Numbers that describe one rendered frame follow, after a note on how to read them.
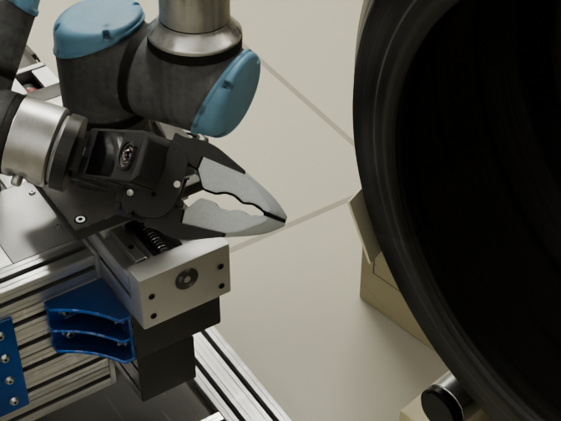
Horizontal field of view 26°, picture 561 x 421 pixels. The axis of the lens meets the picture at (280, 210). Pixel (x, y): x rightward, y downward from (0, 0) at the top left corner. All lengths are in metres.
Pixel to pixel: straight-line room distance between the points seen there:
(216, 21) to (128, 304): 0.42
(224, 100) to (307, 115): 1.50
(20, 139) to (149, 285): 0.53
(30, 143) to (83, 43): 0.45
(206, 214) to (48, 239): 0.65
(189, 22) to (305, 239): 1.23
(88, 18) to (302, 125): 1.43
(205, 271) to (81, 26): 0.36
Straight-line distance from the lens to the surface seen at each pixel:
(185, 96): 1.47
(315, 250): 2.58
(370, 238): 1.06
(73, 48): 1.53
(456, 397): 1.11
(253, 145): 2.86
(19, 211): 1.76
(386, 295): 2.41
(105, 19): 1.54
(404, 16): 0.89
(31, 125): 1.09
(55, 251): 1.69
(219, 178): 1.09
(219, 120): 1.47
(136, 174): 1.00
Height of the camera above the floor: 1.76
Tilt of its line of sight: 41 degrees down
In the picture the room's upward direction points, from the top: straight up
